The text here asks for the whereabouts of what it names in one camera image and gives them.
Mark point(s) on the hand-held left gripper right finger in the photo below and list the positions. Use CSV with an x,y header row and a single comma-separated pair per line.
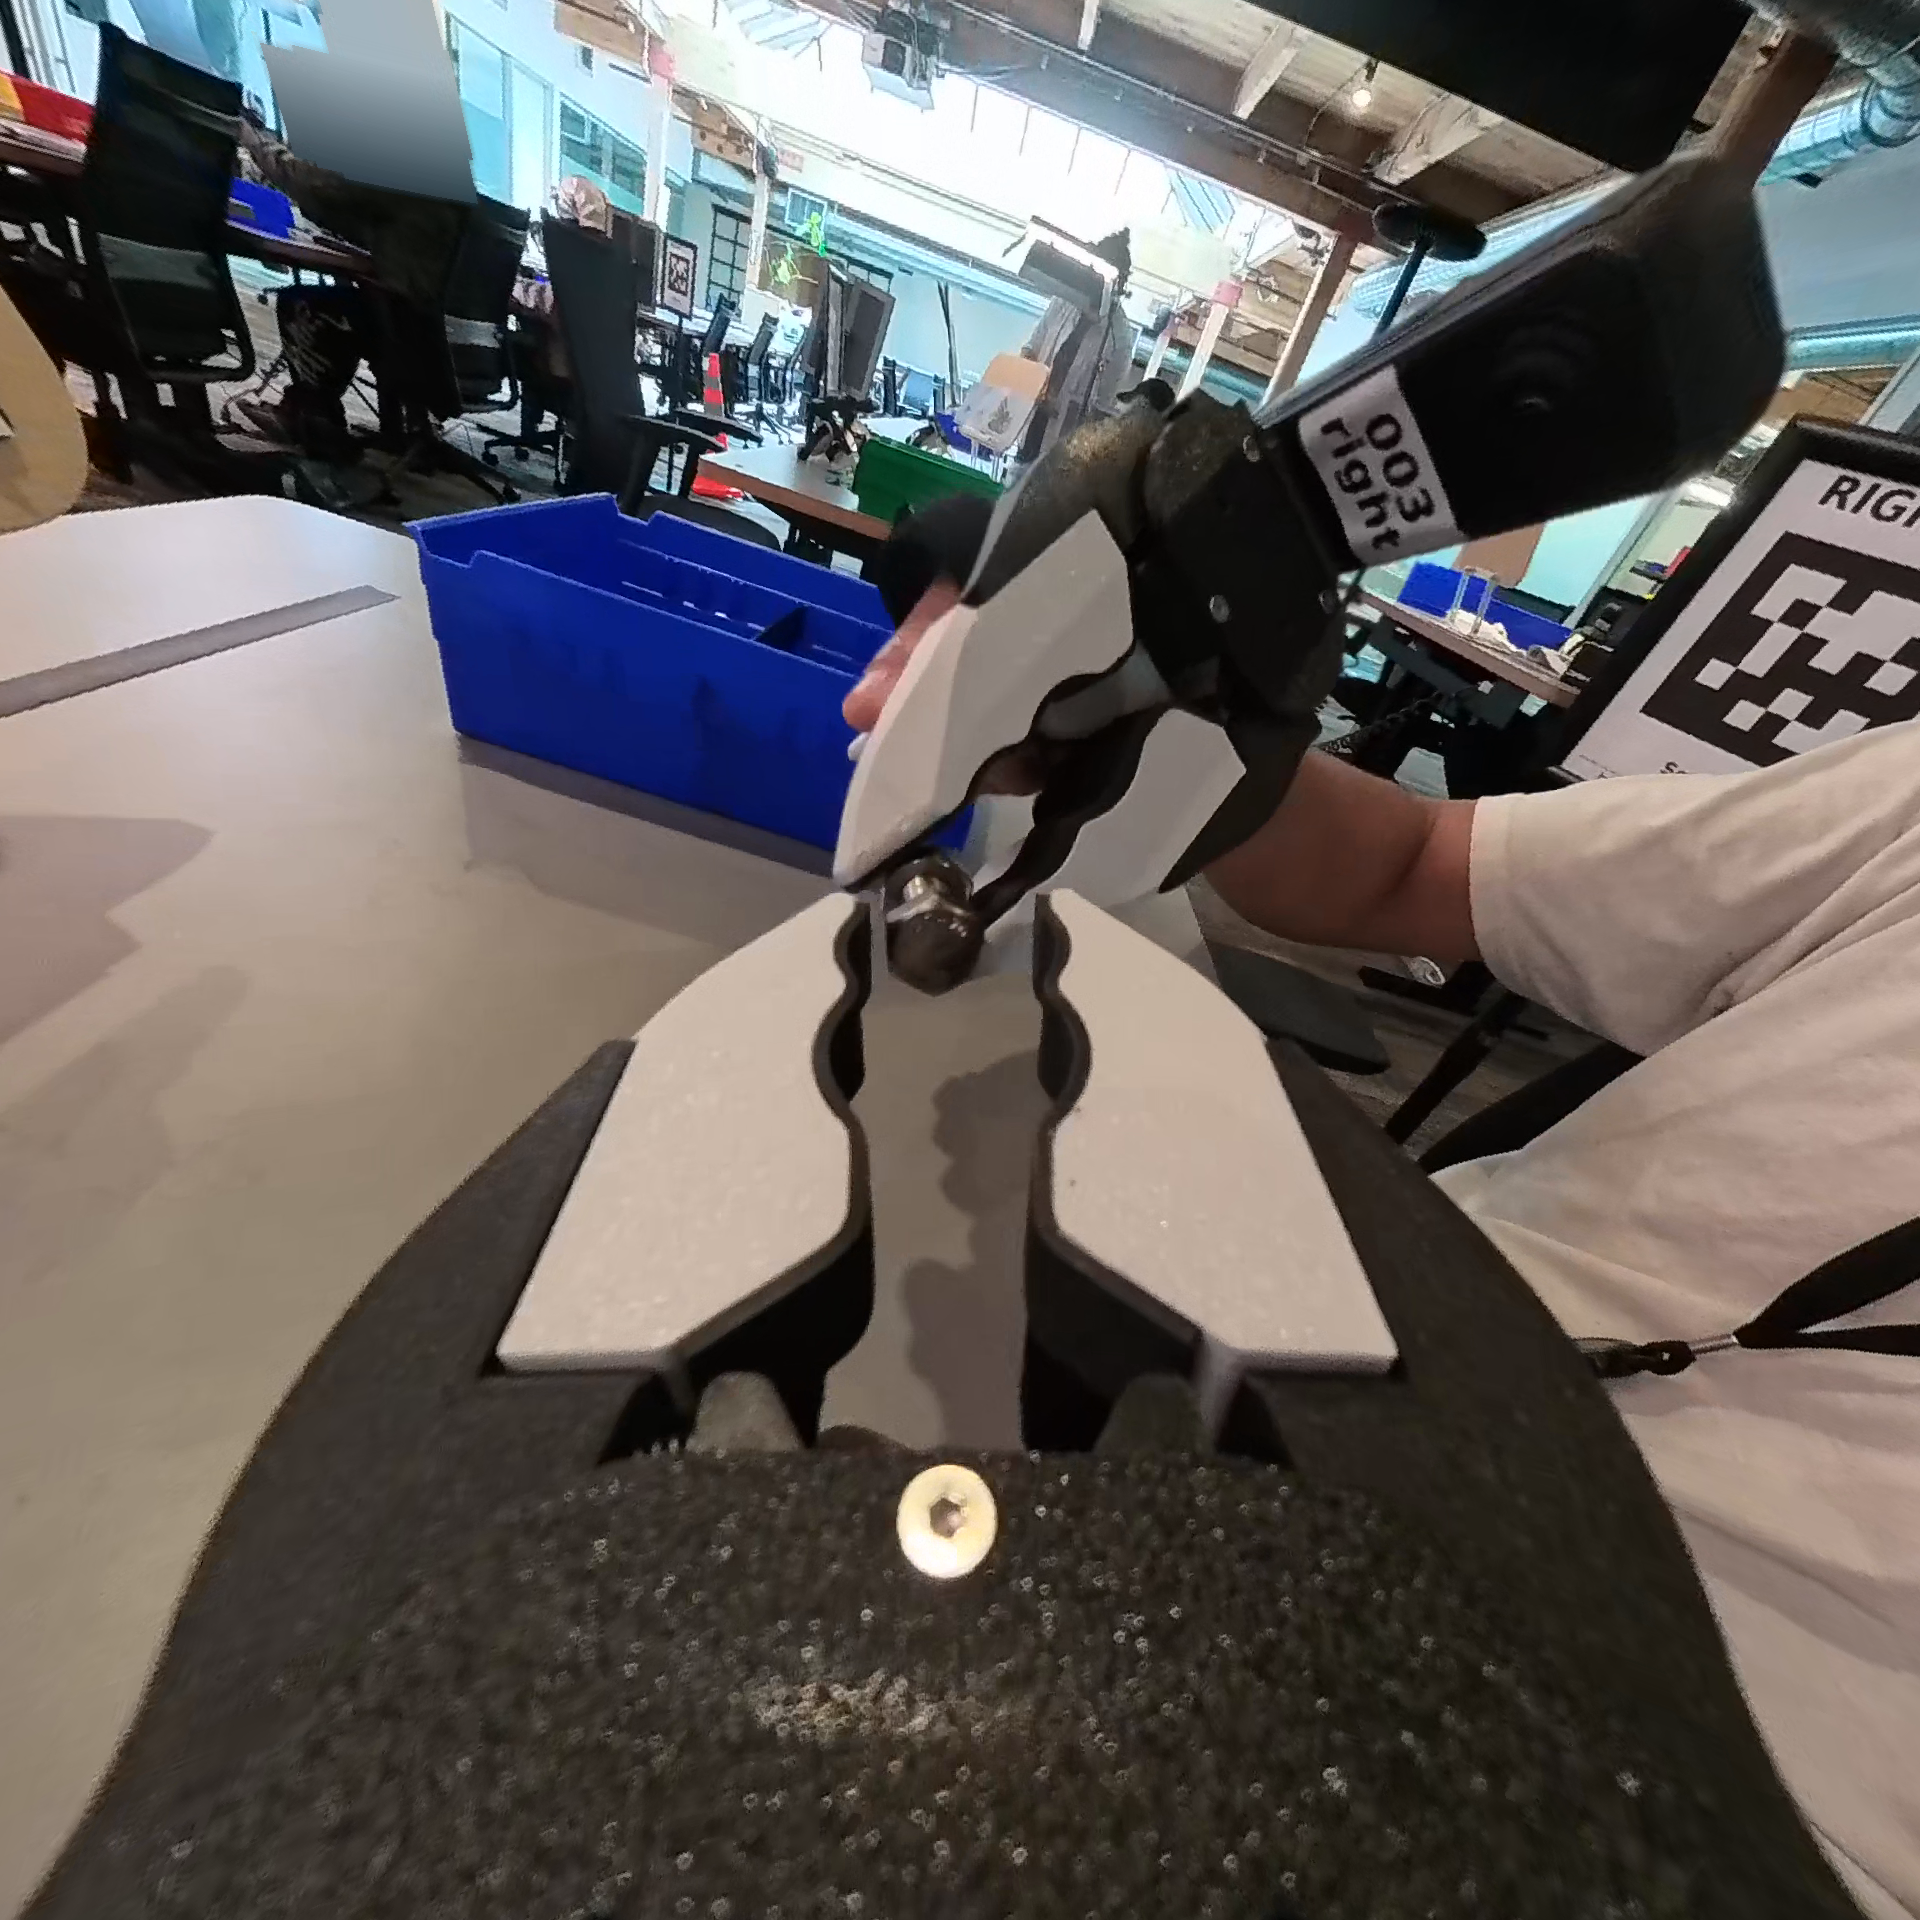
x,y
1216,1184

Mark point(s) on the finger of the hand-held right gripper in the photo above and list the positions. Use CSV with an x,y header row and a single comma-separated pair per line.
x,y
1172,812
992,704

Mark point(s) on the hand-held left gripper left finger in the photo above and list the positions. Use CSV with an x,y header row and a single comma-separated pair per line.
x,y
674,1184

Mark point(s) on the silver hex nut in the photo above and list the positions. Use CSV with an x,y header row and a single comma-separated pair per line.
x,y
922,885

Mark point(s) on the silver hex bolt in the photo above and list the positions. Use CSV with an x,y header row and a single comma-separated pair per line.
x,y
937,945

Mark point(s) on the blue plastic bin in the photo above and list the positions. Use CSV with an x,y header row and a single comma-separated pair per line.
x,y
629,674
1515,613

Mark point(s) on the person's right forearm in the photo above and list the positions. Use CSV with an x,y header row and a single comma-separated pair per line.
x,y
1351,870

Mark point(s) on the person's right hand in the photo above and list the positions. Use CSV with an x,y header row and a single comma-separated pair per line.
x,y
901,660

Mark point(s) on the black pole stand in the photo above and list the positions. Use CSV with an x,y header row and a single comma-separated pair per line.
x,y
1426,226

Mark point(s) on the stack of green bins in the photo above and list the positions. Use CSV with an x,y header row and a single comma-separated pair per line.
x,y
917,476

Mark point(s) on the small instruction board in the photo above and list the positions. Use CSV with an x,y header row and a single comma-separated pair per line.
x,y
1003,405

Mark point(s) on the black ceiling screen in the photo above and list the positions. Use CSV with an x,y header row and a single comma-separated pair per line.
x,y
1500,60

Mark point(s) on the black framed marker sign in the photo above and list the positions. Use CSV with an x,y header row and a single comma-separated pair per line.
x,y
1788,628

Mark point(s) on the computer monitor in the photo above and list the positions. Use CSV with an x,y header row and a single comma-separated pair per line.
x,y
857,338

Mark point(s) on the black badge reel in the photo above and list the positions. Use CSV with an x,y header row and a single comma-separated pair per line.
x,y
1650,1355

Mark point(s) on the white t-shirt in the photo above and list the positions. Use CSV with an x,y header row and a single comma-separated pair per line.
x,y
1728,1050

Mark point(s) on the wooden instruction board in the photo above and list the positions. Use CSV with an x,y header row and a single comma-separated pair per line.
x,y
38,419

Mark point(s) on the wooden support post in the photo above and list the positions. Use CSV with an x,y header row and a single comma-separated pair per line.
x,y
1788,90

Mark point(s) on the silver ventilation duct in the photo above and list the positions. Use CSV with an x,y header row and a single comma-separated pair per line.
x,y
1852,126

